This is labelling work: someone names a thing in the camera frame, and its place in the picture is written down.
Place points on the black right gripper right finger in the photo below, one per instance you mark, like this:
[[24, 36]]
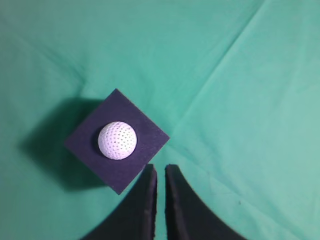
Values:
[[187, 216]]

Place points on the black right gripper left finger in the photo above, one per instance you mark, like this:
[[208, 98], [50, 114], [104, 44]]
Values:
[[134, 218]]

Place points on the white dimpled ball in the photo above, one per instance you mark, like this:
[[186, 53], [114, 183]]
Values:
[[117, 140]]

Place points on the dark blue cube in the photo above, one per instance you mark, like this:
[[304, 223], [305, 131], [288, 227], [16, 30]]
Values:
[[117, 174]]

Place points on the green cloth backdrop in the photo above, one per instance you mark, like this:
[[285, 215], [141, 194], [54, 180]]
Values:
[[234, 83]]

